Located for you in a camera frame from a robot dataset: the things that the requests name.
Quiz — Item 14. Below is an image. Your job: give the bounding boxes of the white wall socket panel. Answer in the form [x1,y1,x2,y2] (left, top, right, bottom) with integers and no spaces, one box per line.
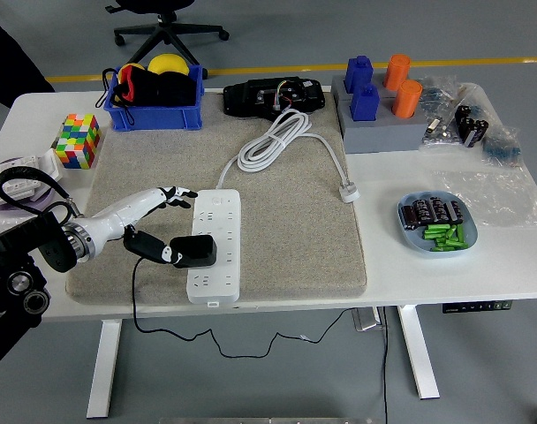
[34,148,64,195]
[0,161,49,208]

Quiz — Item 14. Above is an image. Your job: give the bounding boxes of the clear bag of black capacitors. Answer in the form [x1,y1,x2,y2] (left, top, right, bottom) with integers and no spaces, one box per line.
[449,83,493,149]

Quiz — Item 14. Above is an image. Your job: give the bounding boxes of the metal box under table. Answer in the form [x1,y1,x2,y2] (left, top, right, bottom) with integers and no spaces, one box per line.
[352,307,387,331]

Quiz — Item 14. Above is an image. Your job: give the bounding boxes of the colourful puzzle cube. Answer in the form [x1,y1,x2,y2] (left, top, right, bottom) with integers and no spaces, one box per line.
[50,113,102,170]

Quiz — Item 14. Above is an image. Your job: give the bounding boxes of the black capacitor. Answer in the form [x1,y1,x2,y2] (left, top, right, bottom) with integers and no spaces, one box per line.
[412,198,433,222]
[403,205,422,231]
[444,201,466,224]
[428,197,449,222]

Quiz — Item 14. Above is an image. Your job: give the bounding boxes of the purple plate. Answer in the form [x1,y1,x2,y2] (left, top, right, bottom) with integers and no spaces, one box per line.
[0,156,62,214]

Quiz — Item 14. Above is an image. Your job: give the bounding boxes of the black power adapter with cord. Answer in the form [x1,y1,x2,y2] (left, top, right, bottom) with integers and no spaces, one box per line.
[131,235,345,360]

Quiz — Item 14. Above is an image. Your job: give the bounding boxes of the blue block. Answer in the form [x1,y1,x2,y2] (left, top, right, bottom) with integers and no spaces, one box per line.
[344,55,374,95]
[350,83,381,124]

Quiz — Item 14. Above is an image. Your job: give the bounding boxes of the thin black hanging cable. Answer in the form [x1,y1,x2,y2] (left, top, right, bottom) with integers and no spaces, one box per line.
[381,307,390,424]

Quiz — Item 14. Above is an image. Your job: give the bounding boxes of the small yellow ball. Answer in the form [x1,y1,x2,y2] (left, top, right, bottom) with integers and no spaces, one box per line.
[117,64,146,83]

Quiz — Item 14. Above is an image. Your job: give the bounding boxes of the white power strip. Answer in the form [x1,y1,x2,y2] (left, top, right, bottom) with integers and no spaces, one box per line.
[186,188,243,306]

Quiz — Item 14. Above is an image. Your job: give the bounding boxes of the clear bag of blue parts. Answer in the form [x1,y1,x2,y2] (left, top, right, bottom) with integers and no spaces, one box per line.
[480,125,525,169]

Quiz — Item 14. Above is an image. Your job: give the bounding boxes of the clear bag of blue resistors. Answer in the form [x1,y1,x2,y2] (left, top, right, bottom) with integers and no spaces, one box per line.
[416,74,459,111]

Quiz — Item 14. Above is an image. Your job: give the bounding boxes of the grey-brown mat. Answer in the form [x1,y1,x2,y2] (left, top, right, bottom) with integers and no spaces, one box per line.
[64,90,369,308]

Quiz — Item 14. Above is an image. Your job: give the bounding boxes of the large empty clear plastic bag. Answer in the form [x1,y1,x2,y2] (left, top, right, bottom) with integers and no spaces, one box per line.
[431,170,537,229]

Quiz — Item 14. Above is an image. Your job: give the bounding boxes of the grey block holder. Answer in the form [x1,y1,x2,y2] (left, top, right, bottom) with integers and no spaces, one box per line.
[330,72,428,105]
[341,99,430,155]

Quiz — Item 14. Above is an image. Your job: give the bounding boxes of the black pouch with red lining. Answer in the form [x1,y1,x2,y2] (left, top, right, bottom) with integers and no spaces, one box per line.
[101,68,199,125]

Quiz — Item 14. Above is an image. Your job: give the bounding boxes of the black office chair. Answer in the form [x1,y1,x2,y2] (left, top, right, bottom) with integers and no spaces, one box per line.
[104,0,231,67]

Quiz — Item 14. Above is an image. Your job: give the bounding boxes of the light blue tray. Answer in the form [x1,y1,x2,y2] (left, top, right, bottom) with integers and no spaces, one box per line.
[397,190,480,259]

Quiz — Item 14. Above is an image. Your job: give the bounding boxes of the orange cylinder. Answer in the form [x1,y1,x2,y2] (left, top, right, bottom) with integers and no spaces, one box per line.
[382,53,412,91]
[391,79,424,118]

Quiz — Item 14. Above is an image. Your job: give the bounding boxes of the large yellow ball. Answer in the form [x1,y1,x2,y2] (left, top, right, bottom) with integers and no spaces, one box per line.
[147,53,190,79]

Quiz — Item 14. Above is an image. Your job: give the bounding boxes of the white table leg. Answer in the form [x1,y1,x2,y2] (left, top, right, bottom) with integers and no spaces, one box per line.
[397,304,441,401]
[86,321,122,419]

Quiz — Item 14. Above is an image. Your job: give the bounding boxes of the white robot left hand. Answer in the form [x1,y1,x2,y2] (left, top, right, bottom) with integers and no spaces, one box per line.
[86,185,199,269]

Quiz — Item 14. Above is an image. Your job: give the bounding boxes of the blue plastic bin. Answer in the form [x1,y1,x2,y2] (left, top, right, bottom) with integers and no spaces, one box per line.
[105,64,206,133]

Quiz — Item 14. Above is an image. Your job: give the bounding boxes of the person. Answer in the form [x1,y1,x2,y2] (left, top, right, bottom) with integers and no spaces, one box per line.
[0,16,57,110]

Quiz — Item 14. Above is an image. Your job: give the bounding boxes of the black table control panel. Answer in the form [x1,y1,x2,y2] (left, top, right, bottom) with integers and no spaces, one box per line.
[442,299,515,314]

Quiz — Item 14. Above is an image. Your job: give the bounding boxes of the white power cable with plug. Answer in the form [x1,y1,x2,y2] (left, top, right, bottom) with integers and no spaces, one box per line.
[216,109,362,204]

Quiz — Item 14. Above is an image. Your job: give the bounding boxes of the clear bag of metal parts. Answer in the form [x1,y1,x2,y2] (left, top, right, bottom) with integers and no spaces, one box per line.
[420,108,464,151]

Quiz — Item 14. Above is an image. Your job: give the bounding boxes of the black electronic device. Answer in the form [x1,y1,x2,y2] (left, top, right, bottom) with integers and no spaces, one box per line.
[223,75,327,119]

